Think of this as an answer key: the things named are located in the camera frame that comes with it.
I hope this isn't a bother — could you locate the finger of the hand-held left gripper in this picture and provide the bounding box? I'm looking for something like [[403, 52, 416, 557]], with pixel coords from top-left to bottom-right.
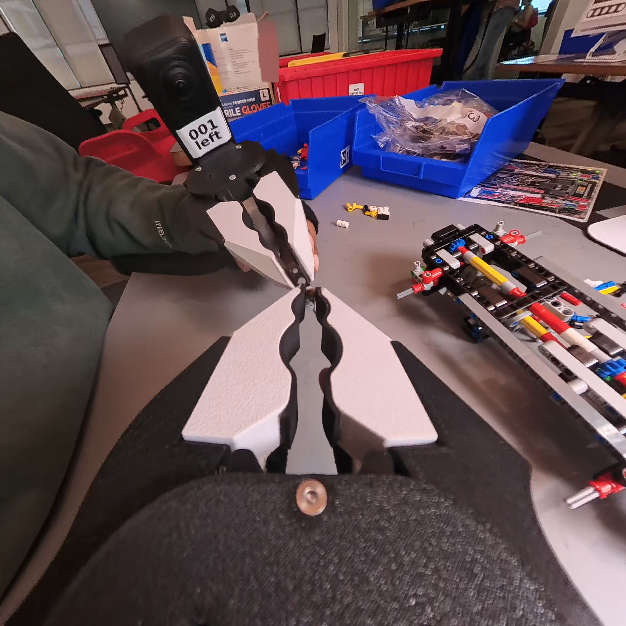
[[205, 200, 301, 289], [242, 170, 315, 287]]

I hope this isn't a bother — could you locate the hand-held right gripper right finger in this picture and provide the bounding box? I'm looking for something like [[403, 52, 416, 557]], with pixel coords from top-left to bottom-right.
[[314, 286, 438, 475]]

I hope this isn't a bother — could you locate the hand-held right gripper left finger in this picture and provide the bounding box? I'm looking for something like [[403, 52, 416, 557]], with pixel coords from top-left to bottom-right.
[[181, 286, 308, 474]]

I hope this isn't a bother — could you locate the lego car chassis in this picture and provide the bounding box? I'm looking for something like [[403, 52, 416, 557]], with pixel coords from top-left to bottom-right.
[[396, 222, 626, 509]]

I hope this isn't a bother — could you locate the person's left forearm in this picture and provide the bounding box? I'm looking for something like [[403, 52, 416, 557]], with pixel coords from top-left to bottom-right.
[[0, 110, 235, 275]]

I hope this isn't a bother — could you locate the small heap of lego bricks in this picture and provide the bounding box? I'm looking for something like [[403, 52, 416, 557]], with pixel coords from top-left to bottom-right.
[[344, 201, 392, 222]]

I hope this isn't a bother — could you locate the clear bag of lego parts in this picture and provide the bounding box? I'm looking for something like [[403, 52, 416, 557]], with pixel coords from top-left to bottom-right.
[[361, 88, 500, 162]]

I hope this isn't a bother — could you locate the white cardboard box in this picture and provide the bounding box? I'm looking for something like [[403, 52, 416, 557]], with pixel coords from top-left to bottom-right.
[[183, 12, 260, 96]]

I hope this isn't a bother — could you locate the blue plastic bin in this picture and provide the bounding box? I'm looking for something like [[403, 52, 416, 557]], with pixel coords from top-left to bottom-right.
[[352, 78, 565, 199], [229, 95, 377, 201]]

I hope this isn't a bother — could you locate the disposable glove box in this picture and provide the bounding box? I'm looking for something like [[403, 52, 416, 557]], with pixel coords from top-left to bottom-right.
[[217, 87, 275, 123]]

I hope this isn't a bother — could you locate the red plastic seat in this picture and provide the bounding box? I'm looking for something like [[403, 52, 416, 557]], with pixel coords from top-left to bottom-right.
[[78, 110, 191, 184]]

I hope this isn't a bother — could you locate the red plastic crate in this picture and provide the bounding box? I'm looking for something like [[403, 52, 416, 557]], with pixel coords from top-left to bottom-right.
[[274, 48, 443, 106]]

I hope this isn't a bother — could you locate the person's torso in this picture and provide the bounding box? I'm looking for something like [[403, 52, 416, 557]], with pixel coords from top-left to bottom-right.
[[0, 196, 114, 595]]

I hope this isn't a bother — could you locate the white book stand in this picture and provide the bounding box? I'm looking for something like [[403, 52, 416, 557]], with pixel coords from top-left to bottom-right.
[[584, 29, 626, 256]]

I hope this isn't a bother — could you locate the wooden workbench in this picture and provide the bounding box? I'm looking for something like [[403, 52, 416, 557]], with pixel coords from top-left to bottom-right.
[[494, 51, 626, 98]]

